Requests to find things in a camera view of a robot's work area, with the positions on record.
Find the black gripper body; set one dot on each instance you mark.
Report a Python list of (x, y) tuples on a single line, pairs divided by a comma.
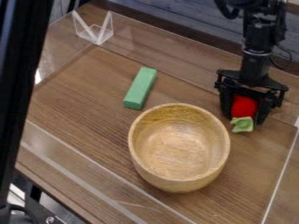
[(252, 87)]

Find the clear acrylic front wall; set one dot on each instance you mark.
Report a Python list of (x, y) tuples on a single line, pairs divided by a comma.
[(88, 188)]

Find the black foreground post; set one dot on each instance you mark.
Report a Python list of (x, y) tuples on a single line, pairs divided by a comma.
[(24, 20)]

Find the clear acrylic corner bracket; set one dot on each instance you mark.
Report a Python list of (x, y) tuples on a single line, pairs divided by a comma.
[(94, 33)]

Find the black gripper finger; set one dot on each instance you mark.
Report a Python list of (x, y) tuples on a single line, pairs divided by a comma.
[(263, 110), (226, 99)]

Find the black table leg frame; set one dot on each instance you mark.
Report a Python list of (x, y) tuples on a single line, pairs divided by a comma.
[(23, 208)]

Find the wooden bowl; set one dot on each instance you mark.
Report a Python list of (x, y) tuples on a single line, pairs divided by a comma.
[(179, 147)]

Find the green rectangular block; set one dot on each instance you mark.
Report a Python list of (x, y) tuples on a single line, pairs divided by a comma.
[(139, 89)]

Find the red plush fruit green stem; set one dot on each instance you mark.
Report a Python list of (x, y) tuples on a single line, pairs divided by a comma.
[(243, 111)]

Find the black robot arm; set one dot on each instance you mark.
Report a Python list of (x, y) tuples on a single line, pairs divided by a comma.
[(263, 33)]

